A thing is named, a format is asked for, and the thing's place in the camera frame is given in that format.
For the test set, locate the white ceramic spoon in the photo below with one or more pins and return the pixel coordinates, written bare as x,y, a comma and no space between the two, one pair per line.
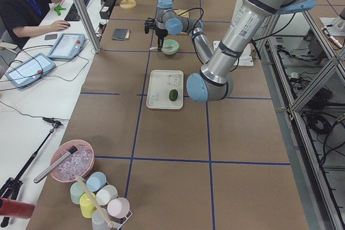
164,49

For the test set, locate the green ceramic bowl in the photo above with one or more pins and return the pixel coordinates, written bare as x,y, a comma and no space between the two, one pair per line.
171,42

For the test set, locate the pink bowl with ice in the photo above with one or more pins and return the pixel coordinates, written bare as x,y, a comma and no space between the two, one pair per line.
79,163

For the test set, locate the wooden cutting board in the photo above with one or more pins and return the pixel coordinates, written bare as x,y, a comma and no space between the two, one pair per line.
182,13

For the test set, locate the dark blue sponge cloth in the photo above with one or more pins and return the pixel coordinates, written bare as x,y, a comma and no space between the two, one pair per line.
121,34

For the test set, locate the white bear tray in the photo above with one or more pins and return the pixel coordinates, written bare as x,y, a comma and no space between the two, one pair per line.
161,82

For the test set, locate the green avocado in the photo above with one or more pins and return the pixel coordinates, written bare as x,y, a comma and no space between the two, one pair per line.
173,95

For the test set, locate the black power strip box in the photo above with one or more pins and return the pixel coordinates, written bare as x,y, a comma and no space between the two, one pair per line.
107,9

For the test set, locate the far teach pendant tablet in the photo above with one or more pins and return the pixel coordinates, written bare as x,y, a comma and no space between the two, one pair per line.
67,46

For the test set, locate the teach pendant tablet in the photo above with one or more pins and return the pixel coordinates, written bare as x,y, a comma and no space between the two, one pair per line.
30,71
67,46

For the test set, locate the green plastic toy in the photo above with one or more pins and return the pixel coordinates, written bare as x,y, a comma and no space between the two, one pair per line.
58,9

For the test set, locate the grey phone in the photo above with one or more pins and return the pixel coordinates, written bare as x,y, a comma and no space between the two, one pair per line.
51,36

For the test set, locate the near teach pendant tablet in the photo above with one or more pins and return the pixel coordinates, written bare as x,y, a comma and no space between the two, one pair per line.
30,71

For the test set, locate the seated person in black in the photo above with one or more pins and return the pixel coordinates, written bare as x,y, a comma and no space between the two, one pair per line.
22,19

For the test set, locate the blue cup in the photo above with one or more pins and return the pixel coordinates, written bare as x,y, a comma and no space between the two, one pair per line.
96,181

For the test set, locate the white cup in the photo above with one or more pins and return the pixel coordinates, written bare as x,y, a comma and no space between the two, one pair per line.
106,194

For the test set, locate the steel tube with black cap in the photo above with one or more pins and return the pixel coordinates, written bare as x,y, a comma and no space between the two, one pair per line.
48,170

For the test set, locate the pink cup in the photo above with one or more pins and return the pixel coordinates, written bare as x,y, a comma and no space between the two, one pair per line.
118,207

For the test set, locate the green cup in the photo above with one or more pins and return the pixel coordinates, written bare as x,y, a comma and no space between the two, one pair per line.
76,191

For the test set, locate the yellow cup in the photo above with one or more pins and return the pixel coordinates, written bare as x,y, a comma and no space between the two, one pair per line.
86,206

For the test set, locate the grey cup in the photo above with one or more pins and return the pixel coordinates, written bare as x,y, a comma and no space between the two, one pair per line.
98,222

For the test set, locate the black tripod stick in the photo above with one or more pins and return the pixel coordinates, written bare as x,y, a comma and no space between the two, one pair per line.
11,187

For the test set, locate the red cylinder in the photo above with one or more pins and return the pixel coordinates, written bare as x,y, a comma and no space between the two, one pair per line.
16,209

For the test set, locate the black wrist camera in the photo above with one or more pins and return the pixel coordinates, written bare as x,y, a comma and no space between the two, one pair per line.
149,25

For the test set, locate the aluminium frame post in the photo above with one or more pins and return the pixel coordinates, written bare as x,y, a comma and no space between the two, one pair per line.
87,23

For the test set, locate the wooden rack handle stick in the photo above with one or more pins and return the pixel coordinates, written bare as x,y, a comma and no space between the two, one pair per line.
110,224

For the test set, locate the white wire cup rack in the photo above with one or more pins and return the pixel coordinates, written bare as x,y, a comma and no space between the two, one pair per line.
118,225

